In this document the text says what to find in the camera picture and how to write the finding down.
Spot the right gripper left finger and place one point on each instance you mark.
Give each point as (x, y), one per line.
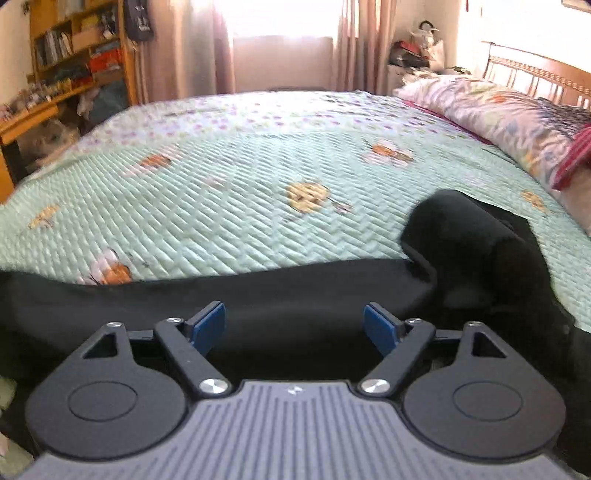
(187, 343)

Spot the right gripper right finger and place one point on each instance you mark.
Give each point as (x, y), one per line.
(403, 345)

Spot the black garment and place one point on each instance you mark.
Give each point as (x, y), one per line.
(463, 260)

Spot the mint green quilted bedspread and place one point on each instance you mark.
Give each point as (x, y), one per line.
(225, 185)

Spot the floral folded duvet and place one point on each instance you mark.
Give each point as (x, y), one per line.
(534, 132)

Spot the red striped cloth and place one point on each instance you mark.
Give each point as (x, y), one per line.
(578, 155)

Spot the cluttered nightstand pile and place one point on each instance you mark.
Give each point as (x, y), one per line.
(422, 56)

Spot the pink curtain left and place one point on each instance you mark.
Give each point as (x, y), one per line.
(190, 53)

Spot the pink curtain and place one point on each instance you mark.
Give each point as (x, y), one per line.
(362, 44)
(190, 53)

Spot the wooden bookshelf desk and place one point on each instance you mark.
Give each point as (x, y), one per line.
(83, 53)

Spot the wooden headboard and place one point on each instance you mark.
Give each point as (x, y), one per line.
(537, 76)

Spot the pink curtain right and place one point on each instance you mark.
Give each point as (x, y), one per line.
(362, 44)

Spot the dark hanging bag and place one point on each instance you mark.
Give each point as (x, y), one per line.
(137, 21)

